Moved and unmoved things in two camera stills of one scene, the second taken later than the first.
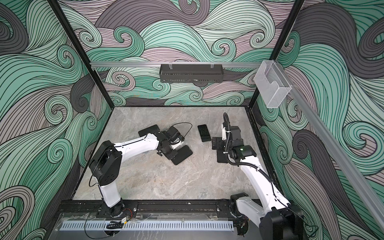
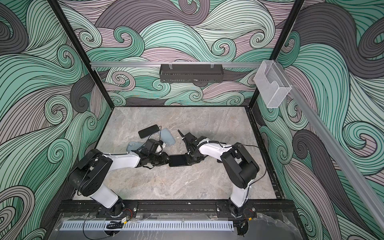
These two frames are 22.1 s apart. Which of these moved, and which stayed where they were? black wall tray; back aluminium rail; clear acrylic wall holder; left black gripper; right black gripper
Moved: left black gripper; right black gripper
Stayed: black wall tray; clear acrylic wall holder; back aluminium rail
